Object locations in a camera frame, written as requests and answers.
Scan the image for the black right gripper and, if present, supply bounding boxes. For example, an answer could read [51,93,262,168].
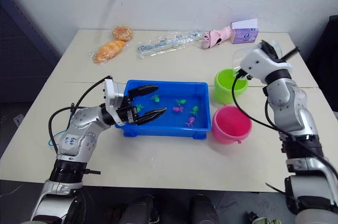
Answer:
[260,39,301,64]

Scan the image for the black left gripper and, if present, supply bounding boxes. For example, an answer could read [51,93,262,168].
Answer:
[117,84,168,126]

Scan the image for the clear plastic cup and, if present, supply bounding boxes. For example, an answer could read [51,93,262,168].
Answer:
[230,40,283,77]

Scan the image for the blue plastic tub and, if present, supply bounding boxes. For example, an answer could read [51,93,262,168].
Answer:
[115,79,213,141]

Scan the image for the green plastic bucket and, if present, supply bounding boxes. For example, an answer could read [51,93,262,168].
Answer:
[213,68,250,104]

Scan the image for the pink plastic bucket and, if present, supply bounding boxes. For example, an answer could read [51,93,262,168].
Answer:
[211,105,253,146]

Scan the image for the purple tissue pack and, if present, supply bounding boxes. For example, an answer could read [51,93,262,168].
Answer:
[230,18,260,44]

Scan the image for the black chair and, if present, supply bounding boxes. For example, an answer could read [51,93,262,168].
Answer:
[305,14,338,91]

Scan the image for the clear plastic bag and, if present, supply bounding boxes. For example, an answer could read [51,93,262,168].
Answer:
[136,29,204,59]

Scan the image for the long bread in plastic wrap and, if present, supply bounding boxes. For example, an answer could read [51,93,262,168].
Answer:
[89,40,127,64]

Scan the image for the round bread bun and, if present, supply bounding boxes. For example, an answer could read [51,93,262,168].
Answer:
[111,25,134,43]

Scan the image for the green cloth bundle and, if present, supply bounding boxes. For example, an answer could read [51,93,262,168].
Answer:
[246,210,281,224]

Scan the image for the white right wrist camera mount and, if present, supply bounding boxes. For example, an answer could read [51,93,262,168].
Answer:
[239,46,293,82]

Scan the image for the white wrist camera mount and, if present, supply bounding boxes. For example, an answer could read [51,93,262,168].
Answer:
[103,78,125,127]
[239,46,293,82]

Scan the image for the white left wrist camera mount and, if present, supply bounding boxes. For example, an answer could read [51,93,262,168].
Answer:
[103,78,125,127]

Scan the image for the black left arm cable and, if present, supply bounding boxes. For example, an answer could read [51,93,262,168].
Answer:
[48,76,113,154]

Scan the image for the thin blue cord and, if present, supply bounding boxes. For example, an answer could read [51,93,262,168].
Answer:
[47,128,67,147]

